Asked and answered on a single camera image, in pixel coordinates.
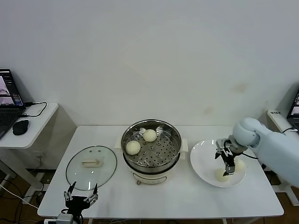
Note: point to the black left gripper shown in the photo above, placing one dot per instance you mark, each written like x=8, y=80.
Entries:
x=78, y=203

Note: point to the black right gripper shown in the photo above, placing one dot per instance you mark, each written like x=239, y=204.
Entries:
x=228, y=159

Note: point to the white steamed baozi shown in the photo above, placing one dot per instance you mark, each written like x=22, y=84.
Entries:
x=219, y=177
x=149, y=135
x=240, y=166
x=133, y=148

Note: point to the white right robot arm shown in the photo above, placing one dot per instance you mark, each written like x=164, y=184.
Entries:
x=275, y=144

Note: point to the perforated steel steamer basket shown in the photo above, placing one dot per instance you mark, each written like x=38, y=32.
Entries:
x=161, y=156

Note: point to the white round plate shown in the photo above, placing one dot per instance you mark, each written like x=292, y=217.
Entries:
x=203, y=163

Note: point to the cream electric pot base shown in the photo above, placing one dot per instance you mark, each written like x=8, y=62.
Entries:
x=151, y=177

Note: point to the white side desk with mouse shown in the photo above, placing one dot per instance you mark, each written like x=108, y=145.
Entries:
x=35, y=130

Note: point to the black laptop with dark screen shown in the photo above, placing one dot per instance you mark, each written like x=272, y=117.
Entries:
x=294, y=112

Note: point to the black computer mouse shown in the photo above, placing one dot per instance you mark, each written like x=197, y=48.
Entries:
x=20, y=127

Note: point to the black laptop with pink screen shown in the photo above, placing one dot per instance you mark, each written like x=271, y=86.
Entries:
x=9, y=109

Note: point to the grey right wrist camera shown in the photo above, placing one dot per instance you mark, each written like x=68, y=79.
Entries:
x=222, y=144

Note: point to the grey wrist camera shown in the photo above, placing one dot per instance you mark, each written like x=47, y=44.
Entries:
x=64, y=219
x=222, y=144

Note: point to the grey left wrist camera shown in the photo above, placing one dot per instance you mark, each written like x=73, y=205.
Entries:
x=64, y=219

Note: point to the white wall outlet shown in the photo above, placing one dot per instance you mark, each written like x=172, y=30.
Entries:
x=40, y=156

